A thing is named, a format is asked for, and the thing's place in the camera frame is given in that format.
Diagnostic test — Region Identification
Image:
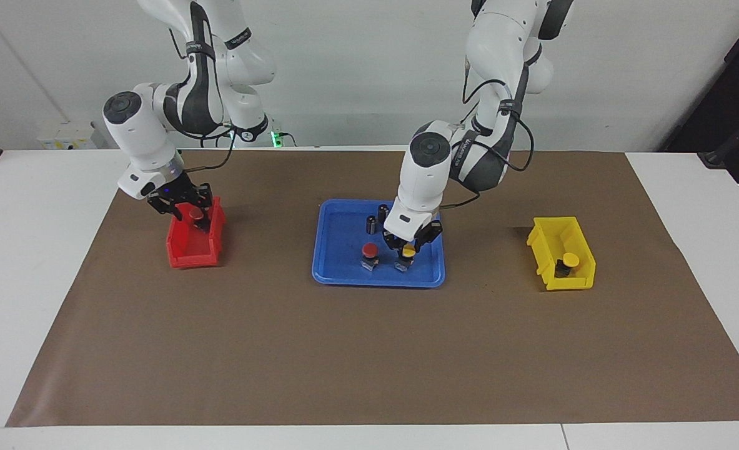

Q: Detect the blue plastic tray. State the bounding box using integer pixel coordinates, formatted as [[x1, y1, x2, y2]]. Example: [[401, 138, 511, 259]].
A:
[[312, 199, 446, 289]]

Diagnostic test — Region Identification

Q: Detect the red plastic bin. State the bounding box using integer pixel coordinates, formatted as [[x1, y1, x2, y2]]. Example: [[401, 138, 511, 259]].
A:
[[166, 196, 227, 269]]

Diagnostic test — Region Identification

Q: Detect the brown paper table mat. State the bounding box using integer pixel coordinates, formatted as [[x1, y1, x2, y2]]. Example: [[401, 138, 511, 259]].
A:
[[6, 149, 739, 428]]

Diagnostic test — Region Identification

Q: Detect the white power outlet box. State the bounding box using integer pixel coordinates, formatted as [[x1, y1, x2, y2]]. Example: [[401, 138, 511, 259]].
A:
[[36, 121, 109, 151]]

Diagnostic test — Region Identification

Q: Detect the yellow plastic bin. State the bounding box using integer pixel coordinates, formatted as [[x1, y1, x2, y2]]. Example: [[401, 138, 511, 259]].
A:
[[527, 216, 597, 291]]

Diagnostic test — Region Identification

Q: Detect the black equipment stand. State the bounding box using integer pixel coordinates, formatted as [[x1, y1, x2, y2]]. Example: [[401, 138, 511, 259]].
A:
[[660, 0, 739, 171]]

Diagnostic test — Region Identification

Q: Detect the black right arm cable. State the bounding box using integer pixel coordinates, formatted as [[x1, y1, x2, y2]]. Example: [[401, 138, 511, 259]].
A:
[[168, 28, 240, 174]]

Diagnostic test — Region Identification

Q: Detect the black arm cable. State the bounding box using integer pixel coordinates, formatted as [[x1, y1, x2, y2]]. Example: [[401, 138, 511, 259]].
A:
[[439, 55, 536, 210], [168, 28, 240, 174]]

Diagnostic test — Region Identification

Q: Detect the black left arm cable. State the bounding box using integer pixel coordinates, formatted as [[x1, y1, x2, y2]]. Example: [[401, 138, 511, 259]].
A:
[[439, 55, 536, 210]]

